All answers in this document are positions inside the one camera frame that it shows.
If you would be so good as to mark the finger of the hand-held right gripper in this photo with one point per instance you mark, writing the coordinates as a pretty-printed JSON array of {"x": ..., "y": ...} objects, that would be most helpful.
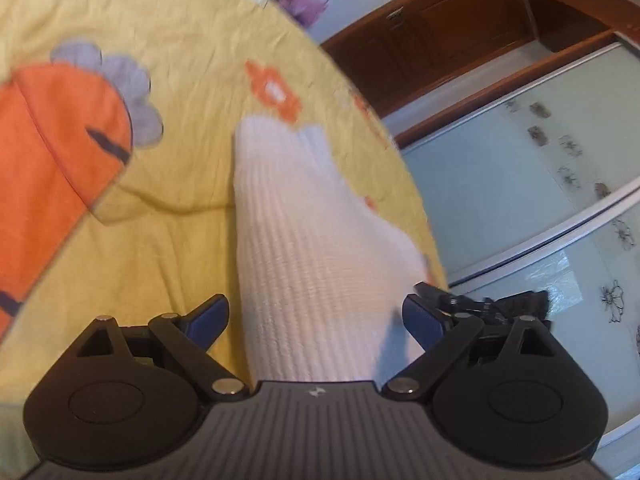
[{"x": 470, "y": 305}]

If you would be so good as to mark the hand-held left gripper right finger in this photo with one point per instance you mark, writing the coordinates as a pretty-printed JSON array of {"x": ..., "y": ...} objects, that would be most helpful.
[{"x": 422, "y": 317}]

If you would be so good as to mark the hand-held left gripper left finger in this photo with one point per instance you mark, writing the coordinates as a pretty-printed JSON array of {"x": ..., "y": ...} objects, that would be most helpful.
[{"x": 207, "y": 317}]

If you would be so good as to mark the white knit sweater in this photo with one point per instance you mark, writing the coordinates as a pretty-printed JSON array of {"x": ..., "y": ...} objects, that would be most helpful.
[{"x": 310, "y": 260}]

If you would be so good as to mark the glass sliding wardrobe door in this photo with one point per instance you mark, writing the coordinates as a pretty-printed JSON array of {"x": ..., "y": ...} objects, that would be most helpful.
[{"x": 525, "y": 175}]

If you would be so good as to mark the yellow carrot print blanket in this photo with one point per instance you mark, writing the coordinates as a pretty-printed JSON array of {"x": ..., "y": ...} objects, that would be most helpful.
[{"x": 190, "y": 110}]

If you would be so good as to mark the brown wooden door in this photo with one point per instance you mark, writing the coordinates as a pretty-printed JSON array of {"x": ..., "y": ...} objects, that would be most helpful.
[{"x": 435, "y": 25}]

